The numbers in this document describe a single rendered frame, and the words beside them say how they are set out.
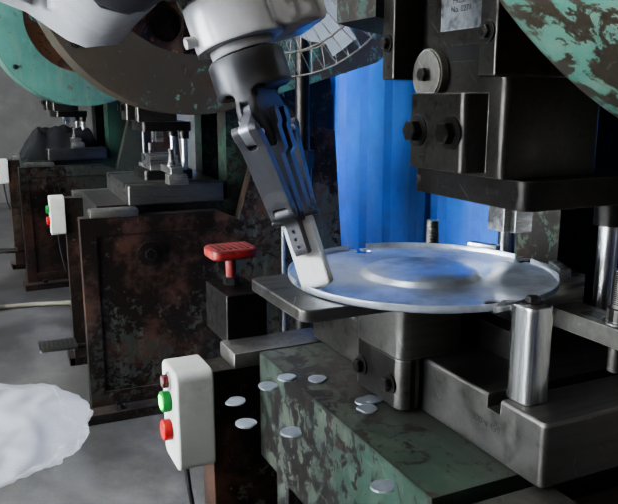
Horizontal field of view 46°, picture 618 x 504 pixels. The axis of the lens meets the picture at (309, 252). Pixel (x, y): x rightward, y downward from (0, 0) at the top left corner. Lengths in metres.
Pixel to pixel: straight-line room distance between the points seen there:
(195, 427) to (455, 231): 2.01
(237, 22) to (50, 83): 3.05
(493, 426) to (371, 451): 0.12
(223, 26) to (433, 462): 0.44
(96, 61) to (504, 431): 1.54
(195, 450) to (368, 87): 2.59
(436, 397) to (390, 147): 2.50
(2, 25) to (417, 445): 3.21
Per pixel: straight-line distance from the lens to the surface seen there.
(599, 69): 0.47
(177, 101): 2.03
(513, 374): 0.68
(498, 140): 0.75
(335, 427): 0.78
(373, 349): 0.80
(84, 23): 0.74
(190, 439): 0.98
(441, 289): 0.74
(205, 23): 0.70
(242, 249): 1.03
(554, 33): 0.46
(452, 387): 0.74
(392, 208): 3.23
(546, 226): 1.08
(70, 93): 3.72
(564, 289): 0.84
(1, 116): 7.26
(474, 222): 2.73
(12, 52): 3.69
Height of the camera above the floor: 0.97
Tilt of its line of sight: 12 degrees down
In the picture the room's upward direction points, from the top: straight up
